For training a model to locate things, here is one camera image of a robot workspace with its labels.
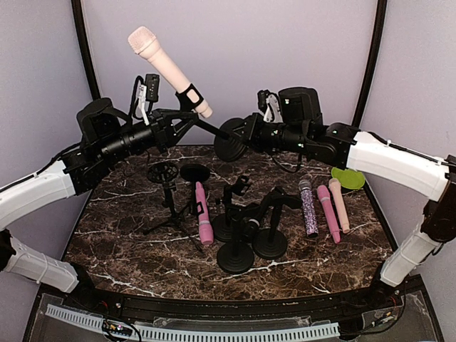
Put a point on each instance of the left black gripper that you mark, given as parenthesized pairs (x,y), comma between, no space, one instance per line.
(160,120)

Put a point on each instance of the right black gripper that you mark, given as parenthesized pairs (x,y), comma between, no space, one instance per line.
(251,129)

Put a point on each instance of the black front stand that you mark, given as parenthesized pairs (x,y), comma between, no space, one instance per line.
(228,145)

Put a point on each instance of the black stand holding small pink microphone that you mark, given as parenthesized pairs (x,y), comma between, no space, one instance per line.
(194,173)

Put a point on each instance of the purple glitter microphone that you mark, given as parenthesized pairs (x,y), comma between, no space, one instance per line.
(307,199)

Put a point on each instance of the large pink microphone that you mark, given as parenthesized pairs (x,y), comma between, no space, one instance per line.
(325,200)

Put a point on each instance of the beige microphone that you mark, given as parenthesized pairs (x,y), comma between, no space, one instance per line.
(145,44)
(335,187)

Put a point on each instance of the black microphone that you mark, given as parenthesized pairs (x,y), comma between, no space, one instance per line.
(252,222)

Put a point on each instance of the black stand holding beige microphone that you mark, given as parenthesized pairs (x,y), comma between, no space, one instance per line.
(221,224)

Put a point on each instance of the black stand with black microphone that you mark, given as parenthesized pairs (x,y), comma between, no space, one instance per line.
(271,244)

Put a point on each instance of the small pink microphone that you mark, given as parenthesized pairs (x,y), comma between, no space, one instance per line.
(205,228)

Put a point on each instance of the black round-base desk stand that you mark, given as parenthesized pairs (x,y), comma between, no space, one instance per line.
(236,256)

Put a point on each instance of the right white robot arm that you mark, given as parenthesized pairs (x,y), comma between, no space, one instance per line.
(302,130)

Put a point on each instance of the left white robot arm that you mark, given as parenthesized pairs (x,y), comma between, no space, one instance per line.
(108,137)

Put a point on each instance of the green disc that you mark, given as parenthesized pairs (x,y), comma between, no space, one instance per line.
(349,179)

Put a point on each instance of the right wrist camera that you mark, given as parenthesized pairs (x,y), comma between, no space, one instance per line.
(268,104)

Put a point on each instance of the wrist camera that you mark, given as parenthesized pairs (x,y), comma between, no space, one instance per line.
(145,95)
(268,104)

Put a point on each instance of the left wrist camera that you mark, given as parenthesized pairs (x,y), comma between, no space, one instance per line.
(145,95)

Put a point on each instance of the left black frame post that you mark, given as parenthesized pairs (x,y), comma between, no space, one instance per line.
(82,37)

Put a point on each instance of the black frame post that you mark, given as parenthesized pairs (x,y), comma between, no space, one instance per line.
(82,37)
(378,25)

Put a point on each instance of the right black frame post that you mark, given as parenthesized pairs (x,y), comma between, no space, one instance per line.
(378,25)

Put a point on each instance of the black front rail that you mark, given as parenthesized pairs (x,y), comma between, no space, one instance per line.
(334,307)

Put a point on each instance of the grey cable duct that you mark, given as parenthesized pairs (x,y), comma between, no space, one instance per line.
(174,329)

